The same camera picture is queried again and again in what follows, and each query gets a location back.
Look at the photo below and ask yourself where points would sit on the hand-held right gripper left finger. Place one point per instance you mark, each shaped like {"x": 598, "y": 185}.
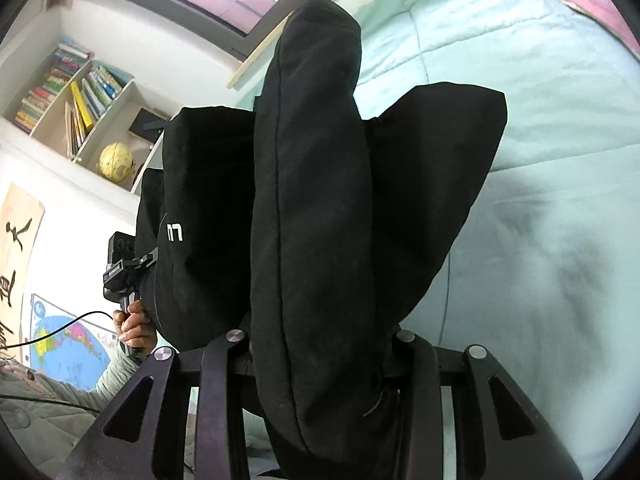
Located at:
{"x": 220, "y": 360}

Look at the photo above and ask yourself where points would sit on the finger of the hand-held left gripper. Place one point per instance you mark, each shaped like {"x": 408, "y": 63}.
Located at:
{"x": 147, "y": 259}

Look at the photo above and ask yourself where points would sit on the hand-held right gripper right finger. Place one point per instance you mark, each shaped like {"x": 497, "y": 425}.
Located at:
{"x": 425, "y": 375}

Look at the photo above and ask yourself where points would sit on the black pants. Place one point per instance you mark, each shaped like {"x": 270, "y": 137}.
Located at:
{"x": 310, "y": 210}

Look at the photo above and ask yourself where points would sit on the person's left forearm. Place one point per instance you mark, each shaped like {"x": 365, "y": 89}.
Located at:
{"x": 110, "y": 377}

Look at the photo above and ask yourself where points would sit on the person's left hand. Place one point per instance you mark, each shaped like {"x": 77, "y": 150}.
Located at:
{"x": 132, "y": 330}

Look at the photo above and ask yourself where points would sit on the world map poster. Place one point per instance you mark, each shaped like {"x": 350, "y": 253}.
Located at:
{"x": 65, "y": 350}

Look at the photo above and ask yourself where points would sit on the yellow globe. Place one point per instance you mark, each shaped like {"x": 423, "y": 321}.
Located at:
{"x": 115, "y": 162}

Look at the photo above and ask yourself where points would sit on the small black box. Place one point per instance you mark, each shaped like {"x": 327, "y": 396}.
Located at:
{"x": 145, "y": 125}

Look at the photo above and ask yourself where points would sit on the white bookshelf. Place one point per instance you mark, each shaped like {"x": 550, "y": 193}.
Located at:
{"x": 112, "y": 115}

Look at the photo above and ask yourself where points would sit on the book row with yellow book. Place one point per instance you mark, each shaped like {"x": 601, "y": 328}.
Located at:
{"x": 92, "y": 100}

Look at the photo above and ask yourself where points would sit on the row of colourful books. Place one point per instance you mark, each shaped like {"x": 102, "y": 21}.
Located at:
{"x": 45, "y": 90}

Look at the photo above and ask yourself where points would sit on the pink patterned blanket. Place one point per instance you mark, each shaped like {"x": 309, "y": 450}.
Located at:
{"x": 595, "y": 5}

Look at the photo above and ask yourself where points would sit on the calligraphy wall scroll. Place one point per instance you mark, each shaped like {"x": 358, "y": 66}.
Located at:
{"x": 20, "y": 260}

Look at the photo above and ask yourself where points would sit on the light wooden bed rail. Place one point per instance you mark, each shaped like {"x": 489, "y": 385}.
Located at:
{"x": 250, "y": 60}

